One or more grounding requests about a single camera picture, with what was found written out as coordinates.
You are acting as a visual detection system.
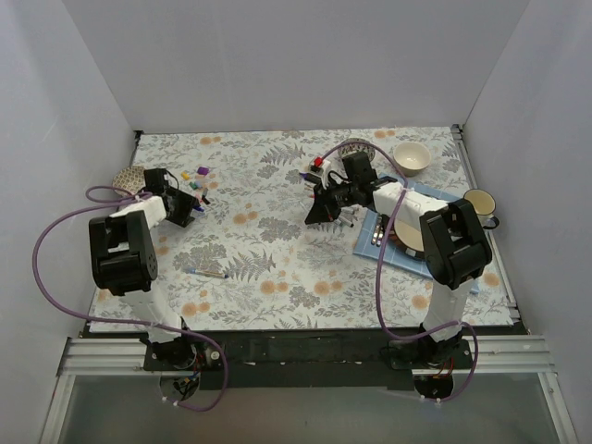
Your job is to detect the patterned bowl at left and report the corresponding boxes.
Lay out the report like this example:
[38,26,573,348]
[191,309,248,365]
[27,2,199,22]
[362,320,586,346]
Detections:
[112,166,145,197]

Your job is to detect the cream ceramic bowl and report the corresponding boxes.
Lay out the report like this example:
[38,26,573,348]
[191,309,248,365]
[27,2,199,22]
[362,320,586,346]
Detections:
[393,142,432,177]

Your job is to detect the purple black highlighter pen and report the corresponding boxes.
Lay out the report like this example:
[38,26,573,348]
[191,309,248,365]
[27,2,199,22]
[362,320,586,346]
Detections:
[300,172,319,183]

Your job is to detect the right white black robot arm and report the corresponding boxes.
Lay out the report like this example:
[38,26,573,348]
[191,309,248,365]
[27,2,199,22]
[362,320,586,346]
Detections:
[301,152,492,368]

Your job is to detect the blue marker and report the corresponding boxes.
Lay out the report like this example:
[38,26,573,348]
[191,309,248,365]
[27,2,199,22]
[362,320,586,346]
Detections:
[185,267,229,279]

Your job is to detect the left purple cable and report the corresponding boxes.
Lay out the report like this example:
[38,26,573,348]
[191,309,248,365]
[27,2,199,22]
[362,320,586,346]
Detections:
[32,185,230,412]

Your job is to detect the dark rimmed dinner plate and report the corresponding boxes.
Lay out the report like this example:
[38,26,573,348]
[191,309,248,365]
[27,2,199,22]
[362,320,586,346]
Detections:
[388,219,425,261]

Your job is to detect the blue checked cloth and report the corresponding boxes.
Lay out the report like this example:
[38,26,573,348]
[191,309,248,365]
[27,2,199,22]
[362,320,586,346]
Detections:
[351,178,482,295]

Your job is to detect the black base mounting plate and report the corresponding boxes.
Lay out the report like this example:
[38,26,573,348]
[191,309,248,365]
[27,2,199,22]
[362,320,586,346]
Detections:
[142,328,480,392]

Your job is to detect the floral tablecloth mat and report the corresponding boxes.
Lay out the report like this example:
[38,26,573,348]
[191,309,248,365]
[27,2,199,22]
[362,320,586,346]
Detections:
[87,126,519,332]

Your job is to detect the floral dark patterned bowl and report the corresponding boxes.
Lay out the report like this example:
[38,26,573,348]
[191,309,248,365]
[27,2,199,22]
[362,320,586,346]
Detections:
[338,138,376,161]

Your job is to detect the aluminium frame rail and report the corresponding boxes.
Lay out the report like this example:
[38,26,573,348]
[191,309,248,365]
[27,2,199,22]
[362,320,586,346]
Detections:
[58,334,556,376]

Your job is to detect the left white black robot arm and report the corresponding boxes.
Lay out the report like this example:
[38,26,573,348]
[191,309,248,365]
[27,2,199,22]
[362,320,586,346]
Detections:
[89,168,199,370]

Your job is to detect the cream mug dark handle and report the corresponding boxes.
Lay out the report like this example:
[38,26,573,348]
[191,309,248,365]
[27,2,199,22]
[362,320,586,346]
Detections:
[463,189,500,230]

